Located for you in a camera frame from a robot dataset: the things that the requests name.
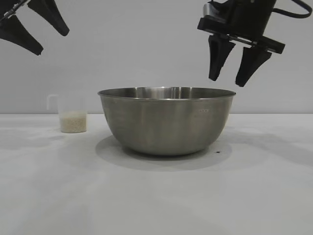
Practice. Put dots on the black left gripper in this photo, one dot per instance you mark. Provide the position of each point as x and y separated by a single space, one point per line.
6 6

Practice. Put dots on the white rice grains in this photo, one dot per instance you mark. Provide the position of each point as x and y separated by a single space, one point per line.
73 121

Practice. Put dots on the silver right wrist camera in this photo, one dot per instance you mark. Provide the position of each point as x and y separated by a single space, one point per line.
207 9

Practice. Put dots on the stainless steel mixing bowl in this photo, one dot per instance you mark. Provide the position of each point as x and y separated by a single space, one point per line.
166 122

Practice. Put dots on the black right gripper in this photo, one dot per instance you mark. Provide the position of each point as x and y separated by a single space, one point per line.
249 19

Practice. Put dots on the clear plastic measuring cup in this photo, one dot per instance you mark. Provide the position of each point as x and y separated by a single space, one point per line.
73 105

